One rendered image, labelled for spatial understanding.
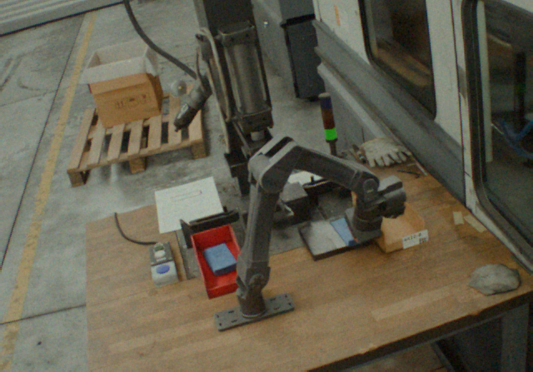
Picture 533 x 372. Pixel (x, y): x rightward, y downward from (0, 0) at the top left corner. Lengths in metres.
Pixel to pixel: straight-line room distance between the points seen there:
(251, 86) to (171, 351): 0.73
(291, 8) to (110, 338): 3.57
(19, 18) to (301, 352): 10.08
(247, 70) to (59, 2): 9.43
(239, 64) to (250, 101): 0.11
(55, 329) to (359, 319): 2.15
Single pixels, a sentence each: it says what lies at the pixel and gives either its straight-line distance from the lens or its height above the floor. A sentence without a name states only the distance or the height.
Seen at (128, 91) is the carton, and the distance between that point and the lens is 5.23.
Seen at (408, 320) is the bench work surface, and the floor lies 0.90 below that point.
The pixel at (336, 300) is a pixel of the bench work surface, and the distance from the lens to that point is 1.70.
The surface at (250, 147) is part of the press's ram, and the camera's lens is 1.88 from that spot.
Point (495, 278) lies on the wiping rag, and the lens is 1.69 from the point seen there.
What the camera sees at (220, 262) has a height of 0.91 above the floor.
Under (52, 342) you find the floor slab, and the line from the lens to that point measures 3.43.
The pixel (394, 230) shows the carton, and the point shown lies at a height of 0.90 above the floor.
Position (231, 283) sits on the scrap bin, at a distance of 1.79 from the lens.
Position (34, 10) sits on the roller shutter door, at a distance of 11.24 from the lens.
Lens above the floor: 1.96
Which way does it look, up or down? 27 degrees down
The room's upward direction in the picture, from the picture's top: 12 degrees counter-clockwise
